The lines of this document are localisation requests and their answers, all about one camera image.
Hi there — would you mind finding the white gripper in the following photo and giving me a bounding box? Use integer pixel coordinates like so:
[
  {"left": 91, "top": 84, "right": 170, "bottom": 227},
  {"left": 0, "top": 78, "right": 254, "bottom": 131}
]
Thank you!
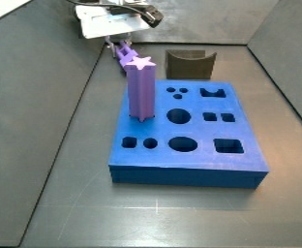
[{"left": 74, "top": 5, "right": 150, "bottom": 58}]

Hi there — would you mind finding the purple three prong object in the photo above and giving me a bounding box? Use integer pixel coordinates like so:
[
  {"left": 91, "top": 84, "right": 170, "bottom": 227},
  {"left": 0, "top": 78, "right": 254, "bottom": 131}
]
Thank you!
[{"left": 114, "top": 41, "right": 139, "bottom": 75}]

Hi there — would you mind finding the black curved fixture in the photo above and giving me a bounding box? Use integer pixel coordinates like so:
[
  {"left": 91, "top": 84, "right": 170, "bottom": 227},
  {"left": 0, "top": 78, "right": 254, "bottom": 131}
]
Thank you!
[{"left": 164, "top": 49, "right": 216, "bottom": 79}]

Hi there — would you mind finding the blue foam hole board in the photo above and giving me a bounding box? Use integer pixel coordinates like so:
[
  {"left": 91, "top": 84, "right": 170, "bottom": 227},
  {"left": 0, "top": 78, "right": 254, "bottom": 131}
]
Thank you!
[{"left": 107, "top": 80, "right": 268, "bottom": 189}]

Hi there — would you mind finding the purple star prism peg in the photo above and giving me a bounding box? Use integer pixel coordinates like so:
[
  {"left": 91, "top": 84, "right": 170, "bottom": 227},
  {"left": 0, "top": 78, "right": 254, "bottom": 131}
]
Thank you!
[{"left": 123, "top": 57, "right": 155, "bottom": 122}]

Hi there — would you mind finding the black cable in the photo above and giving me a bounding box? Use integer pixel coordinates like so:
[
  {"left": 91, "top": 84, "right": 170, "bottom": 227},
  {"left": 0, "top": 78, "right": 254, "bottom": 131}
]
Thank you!
[{"left": 64, "top": 0, "right": 151, "bottom": 17}]

